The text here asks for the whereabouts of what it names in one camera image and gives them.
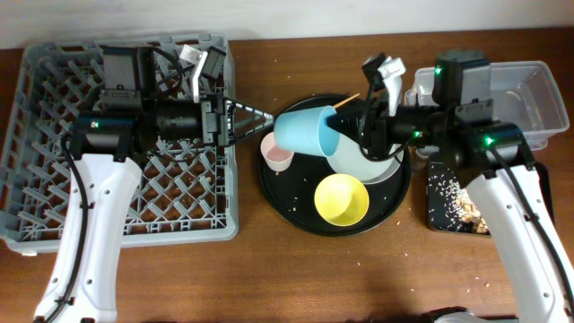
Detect yellow bowl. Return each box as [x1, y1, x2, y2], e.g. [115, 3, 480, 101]
[314, 174, 370, 227]

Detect grey dishwasher rack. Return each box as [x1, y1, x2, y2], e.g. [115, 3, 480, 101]
[1, 41, 239, 255]

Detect pink cup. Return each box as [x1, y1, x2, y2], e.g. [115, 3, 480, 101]
[260, 132, 294, 172]

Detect round black tray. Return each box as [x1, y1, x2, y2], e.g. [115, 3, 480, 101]
[258, 92, 413, 238]

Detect grey plate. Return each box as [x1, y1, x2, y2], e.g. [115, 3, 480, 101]
[326, 135, 404, 185]

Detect clear plastic bin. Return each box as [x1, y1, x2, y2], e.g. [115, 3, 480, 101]
[404, 60, 570, 159]

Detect blue cup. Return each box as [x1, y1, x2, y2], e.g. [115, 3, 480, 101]
[274, 105, 340, 157]

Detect wooden chopstick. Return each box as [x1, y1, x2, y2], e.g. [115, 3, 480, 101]
[332, 93, 361, 109]

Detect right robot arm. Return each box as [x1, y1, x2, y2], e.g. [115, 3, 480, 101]
[326, 50, 573, 322]

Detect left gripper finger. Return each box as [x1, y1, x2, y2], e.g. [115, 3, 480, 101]
[226, 99, 274, 121]
[228, 118, 274, 144]

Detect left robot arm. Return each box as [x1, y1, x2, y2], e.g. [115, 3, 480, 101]
[34, 45, 274, 322]

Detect food scraps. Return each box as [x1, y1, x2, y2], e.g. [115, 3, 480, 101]
[428, 177, 491, 234]

